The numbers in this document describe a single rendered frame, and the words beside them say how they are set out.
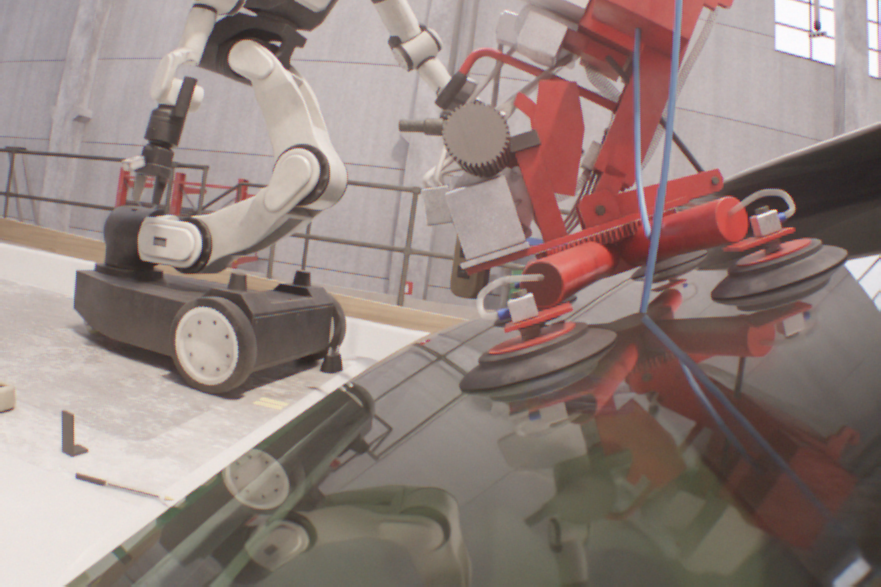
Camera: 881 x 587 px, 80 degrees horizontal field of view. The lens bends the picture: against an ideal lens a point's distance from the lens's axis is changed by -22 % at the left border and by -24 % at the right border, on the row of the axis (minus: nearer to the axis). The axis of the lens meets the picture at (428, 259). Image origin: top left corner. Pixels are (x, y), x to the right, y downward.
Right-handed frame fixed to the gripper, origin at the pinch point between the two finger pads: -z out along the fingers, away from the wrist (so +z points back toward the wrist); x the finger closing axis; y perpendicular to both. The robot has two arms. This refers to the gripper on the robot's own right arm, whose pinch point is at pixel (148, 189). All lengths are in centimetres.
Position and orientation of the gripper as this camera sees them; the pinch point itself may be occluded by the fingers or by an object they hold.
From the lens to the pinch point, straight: 150.1
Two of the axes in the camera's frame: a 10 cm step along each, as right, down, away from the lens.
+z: 2.3, -9.7, 0.3
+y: 5.7, 1.6, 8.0
